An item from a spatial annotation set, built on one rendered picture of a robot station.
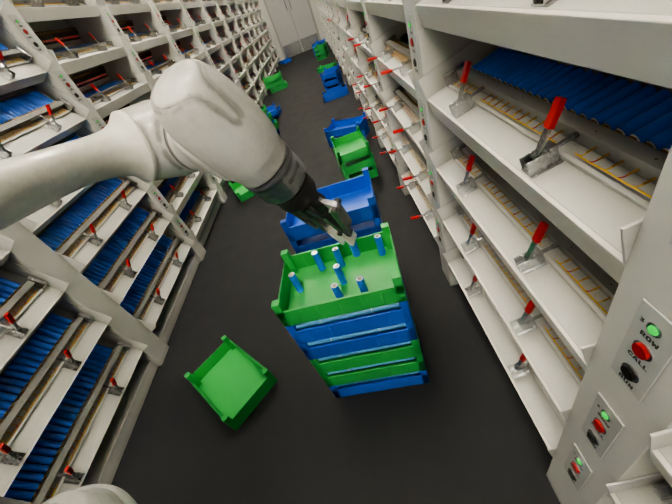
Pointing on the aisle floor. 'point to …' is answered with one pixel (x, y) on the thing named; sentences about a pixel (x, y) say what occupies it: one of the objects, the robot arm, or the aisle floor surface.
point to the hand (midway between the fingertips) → (342, 233)
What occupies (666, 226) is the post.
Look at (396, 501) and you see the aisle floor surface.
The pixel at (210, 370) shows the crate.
